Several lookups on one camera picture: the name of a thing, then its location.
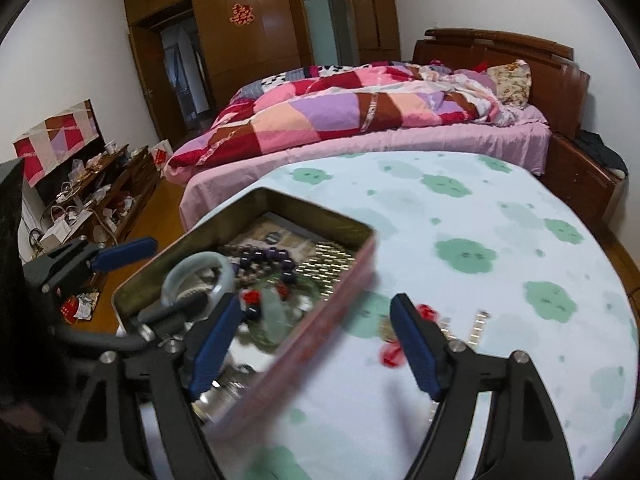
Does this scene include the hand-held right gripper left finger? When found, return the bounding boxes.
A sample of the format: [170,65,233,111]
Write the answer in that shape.
[55,295,246,480]

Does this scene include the cluttered wooden tv stand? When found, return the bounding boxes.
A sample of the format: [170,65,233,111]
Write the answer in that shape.
[20,145,163,311]

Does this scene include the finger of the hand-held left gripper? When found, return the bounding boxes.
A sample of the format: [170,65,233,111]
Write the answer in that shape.
[25,237,158,293]
[55,292,211,350]

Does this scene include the red paper decoration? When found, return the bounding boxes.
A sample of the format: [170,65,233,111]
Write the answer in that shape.
[229,2,255,26]

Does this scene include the wooden bed headboard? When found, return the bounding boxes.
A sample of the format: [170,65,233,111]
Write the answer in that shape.
[412,27,591,138]

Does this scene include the red and white bag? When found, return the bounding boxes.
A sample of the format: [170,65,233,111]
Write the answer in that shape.
[150,139,174,168]

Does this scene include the pink metal tin box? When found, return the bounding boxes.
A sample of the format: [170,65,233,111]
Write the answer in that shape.
[111,187,377,433]

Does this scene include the wooden nightstand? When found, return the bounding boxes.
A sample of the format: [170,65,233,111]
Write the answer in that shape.
[542,132,628,231]

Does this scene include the patchwork cloth covered television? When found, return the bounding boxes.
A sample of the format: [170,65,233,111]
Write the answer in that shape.
[12,100,104,206]

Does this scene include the red packet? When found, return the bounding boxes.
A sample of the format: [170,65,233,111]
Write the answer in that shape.
[60,292,101,321]

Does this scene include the red bead bracelet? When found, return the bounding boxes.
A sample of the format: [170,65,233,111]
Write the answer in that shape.
[380,302,443,368]

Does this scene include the small brown bead bracelet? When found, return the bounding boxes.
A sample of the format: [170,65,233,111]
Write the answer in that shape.
[217,242,261,257]

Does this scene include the silver wristwatch with metal strap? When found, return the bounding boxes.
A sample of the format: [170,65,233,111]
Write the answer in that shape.
[192,362,261,423]

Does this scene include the brown wooden wardrobe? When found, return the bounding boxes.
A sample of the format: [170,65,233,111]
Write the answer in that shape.
[122,0,403,133]

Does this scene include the dark clothes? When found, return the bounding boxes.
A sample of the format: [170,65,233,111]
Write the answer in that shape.
[572,129,628,177]

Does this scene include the dark purple bead bracelet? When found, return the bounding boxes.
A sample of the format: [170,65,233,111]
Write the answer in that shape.
[239,244,302,287]

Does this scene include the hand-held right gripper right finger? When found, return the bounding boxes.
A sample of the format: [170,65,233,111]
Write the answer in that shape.
[390,292,576,480]

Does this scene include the gold mesh bracelet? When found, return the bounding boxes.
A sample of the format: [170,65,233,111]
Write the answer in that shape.
[295,240,362,302]

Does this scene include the white cardboard box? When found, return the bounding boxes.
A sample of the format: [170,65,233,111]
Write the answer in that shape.
[39,220,81,253]

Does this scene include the printed card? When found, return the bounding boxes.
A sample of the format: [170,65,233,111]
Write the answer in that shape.
[235,215,326,261]

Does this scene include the bed with patchwork quilt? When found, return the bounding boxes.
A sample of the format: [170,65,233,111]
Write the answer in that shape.
[180,105,553,231]

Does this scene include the floral pillow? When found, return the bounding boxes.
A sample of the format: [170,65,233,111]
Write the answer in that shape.
[485,59,533,110]

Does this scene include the pale jade bangle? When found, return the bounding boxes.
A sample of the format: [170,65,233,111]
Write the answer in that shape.
[161,252,236,321]

